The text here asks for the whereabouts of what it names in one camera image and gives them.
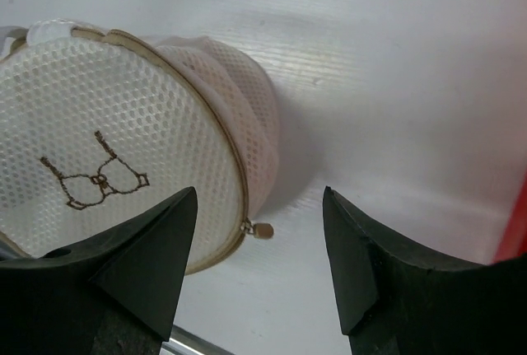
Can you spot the aluminium front rail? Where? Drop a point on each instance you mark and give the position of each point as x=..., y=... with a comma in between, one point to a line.
x=182, y=342

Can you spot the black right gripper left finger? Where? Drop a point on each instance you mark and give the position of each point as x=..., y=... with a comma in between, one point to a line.
x=113, y=293

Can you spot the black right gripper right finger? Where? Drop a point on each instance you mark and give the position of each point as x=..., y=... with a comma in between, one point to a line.
x=396, y=296

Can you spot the red plastic tray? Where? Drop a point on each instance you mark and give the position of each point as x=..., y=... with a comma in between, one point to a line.
x=513, y=239

